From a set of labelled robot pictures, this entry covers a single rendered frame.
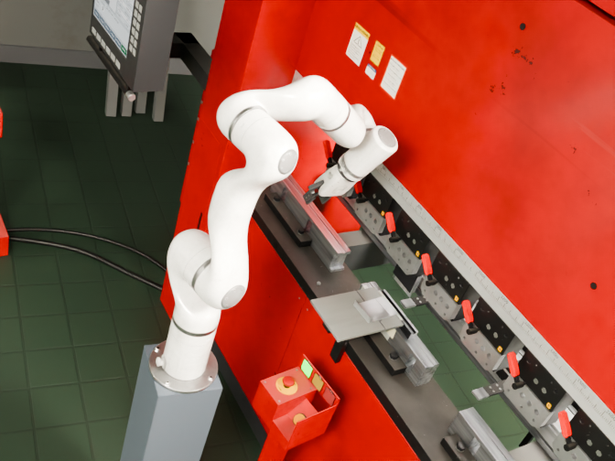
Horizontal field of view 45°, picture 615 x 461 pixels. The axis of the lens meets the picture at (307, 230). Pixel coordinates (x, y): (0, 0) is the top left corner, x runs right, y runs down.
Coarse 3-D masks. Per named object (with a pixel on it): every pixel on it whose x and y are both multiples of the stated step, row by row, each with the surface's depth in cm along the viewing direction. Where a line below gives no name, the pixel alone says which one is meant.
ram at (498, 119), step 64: (320, 0) 256; (384, 0) 228; (448, 0) 206; (512, 0) 187; (576, 0) 173; (320, 64) 261; (384, 64) 232; (448, 64) 209; (512, 64) 190; (576, 64) 174; (448, 128) 212; (512, 128) 192; (576, 128) 176; (448, 192) 215; (512, 192) 195; (576, 192) 179; (448, 256) 218; (512, 256) 198; (576, 256) 181; (512, 320) 200; (576, 320) 183
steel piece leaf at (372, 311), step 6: (372, 300) 248; (360, 306) 241; (366, 306) 244; (372, 306) 245; (378, 306) 246; (360, 312) 241; (366, 312) 242; (372, 312) 243; (378, 312) 244; (384, 312) 245; (366, 318) 239; (372, 318) 241; (378, 318) 242
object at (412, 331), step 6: (384, 294) 254; (390, 300) 251; (396, 306) 249; (402, 312) 248; (408, 324) 245; (402, 330) 245; (408, 330) 242; (414, 330) 243; (408, 336) 242; (414, 336) 243
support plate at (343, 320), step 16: (368, 288) 252; (320, 304) 240; (336, 304) 242; (352, 304) 244; (336, 320) 236; (352, 320) 238; (384, 320) 242; (400, 320) 244; (336, 336) 230; (352, 336) 232
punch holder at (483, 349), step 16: (480, 304) 209; (480, 320) 210; (496, 320) 205; (464, 336) 217; (480, 336) 210; (496, 336) 206; (512, 336) 201; (480, 352) 211; (496, 352) 206; (496, 368) 209
